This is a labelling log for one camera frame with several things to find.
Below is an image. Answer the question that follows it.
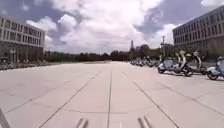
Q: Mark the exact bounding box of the pale stone slab plaza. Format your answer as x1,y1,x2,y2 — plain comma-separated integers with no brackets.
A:
0,61,224,128

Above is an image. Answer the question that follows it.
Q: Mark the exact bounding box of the row of trees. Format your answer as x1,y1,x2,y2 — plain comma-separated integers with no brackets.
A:
43,43,176,63

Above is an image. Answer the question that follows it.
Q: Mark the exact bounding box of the thin tower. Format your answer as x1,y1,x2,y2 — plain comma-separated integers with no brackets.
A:
130,39,135,52

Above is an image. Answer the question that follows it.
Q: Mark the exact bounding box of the pole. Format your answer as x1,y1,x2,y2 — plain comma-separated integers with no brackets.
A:
161,35,166,58

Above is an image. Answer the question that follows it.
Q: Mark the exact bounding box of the robot's own part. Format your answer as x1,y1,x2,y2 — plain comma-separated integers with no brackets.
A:
137,115,153,128
75,117,91,128

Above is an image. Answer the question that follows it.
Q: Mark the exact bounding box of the white parked scooter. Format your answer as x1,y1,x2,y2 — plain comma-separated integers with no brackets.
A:
186,50,209,76

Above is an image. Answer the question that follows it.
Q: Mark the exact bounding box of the row of parked bicycles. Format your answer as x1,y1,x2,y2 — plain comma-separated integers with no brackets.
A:
0,59,52,71

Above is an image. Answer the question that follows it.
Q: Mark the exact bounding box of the pale long office building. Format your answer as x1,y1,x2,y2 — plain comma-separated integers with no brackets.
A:
0,14,47,63

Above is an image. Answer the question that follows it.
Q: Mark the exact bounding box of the dark grey office building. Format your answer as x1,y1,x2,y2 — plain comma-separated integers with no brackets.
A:
171,4,224,62

